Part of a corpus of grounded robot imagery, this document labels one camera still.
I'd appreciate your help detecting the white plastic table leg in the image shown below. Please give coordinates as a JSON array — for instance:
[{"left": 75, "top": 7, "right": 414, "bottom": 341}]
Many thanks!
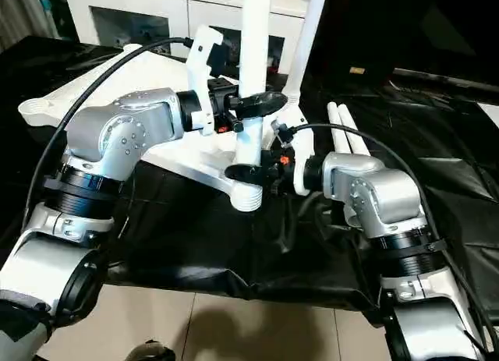
[
  {"left": 326, "top": 101, "right": 354, "bottom": 157},
  {"left": 230, "top": 0, "right": 273, "bottom": 213},
  {"left": 337, "top": 102, "right": 372, "bottom": 158},
  {"left": 285, "top": 0, "right": 329, "bottom": 106}
]

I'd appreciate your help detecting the white plastic table top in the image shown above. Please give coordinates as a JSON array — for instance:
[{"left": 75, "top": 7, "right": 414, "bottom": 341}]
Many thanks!
[{"left": 17, "top": 43, "right": 310, "bottom": 214}]

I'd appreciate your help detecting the black shiny mat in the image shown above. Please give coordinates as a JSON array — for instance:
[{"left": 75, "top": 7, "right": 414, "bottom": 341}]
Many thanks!
[{"left": 0, "top": 35, "right": 499, "bottom": 327}]

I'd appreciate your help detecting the white cabinet with glass doors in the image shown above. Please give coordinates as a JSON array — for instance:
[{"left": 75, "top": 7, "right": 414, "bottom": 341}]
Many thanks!
[{"left": 62, "top": 0, "right": 308, "bottom": 73}]

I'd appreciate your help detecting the dark brown cabinet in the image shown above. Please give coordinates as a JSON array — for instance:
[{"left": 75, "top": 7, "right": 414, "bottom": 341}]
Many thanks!
[{"left": 311, "top": 0, "right": 499, "bottom": 89}]

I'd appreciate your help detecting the grey curtain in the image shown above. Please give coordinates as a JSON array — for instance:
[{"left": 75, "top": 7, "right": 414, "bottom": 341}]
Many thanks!
[{"left": 0, "top": 0, "right": 68, "bottom": 53}]

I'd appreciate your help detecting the white flat item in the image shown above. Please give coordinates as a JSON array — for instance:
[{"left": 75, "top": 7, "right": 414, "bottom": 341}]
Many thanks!
[{"left": 476, "top": 101, "right": 499, "bottom": 129}]

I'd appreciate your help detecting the right arm thick black cable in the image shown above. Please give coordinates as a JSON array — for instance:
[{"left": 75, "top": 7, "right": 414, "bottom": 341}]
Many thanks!
[{"left": 286, "top": 122, "right": 499, "bottom": 341}]

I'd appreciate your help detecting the arm thick black cable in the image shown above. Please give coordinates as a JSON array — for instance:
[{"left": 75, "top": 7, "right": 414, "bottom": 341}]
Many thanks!
[
  {"left": 21, "top": 36, "right": 193, "bottom": 241},
  {"left": 286, "top": 122, "right": 499, "bottom": 341}
]

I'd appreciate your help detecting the short thin black cable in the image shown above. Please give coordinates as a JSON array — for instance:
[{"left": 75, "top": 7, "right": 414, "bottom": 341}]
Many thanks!
[{"left": 115, "top": 168, "right": 138, "bottom": 239}]

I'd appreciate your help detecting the left arm thick black cable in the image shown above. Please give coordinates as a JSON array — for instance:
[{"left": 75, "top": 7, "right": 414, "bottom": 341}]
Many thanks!
[{"left": 21, "top": 36, "right": 193, "bottom": 241}]

